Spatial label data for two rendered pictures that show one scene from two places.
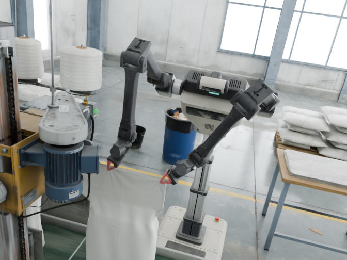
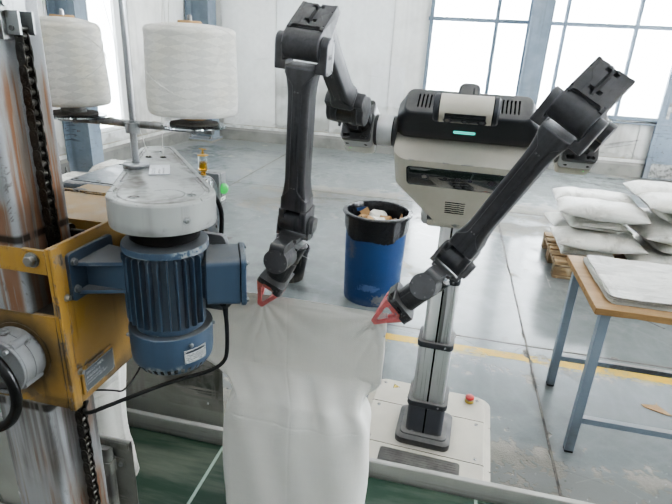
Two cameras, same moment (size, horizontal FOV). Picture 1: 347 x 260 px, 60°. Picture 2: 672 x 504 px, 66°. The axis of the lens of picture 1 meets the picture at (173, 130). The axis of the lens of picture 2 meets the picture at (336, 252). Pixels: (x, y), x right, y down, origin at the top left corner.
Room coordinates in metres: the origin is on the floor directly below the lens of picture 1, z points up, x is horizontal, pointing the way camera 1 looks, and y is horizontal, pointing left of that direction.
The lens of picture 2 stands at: (0.23, 0.10, 1.66)
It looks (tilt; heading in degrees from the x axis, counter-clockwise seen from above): 21 degrees down; 1
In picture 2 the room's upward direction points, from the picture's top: 3 degrees clockwise
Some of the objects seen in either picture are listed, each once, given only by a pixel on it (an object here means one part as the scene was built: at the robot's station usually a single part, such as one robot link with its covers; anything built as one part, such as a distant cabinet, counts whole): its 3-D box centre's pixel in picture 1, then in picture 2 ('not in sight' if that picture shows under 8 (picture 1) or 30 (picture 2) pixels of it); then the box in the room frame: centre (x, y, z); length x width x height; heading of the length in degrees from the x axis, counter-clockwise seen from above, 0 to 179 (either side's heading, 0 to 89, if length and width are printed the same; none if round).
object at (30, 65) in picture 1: (25, 57); (67, 61); (1.26, 0.66, 1.61); 0.15 x 0.14 x 0.17; 80
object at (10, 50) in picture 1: (6, 49); (18, 17); (1.03, 0.61, 1.68); 0.05 x 0.03 x 0.06; 170
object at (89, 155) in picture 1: (90, 161); (226, 278); (1.10, 0.32, 1.25); 0.10 x 0.08 x 0.12; 15
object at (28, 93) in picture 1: (40, 92); not in sight; (3.97, 1.91, 0.56); 0.66 x 0.42 x 0.15; 170
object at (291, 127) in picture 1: (299, 124); (588, 216); (4.54, -1.95, 0.44); 0.66 x 0.43 x 0.13; 170
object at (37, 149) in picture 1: (40, 155); (113, 269); (1.05, 0.51, 1.27); 0.12 x 0.09 x 0.09; 170
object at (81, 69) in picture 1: (81, 68); (191, 71); (1.22, 0.41, 1.61); 0.17 x 0.17 x 0.17
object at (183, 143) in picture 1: (179, 136); (374, 253); (3.64, -0.10, 0.32); 0.51 x 0.48 x 0.65; 170
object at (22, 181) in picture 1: (18, 159); (68, 288); (1.14, 0.66, 1.18); 0.34 x 0.25 x 0.31; 170
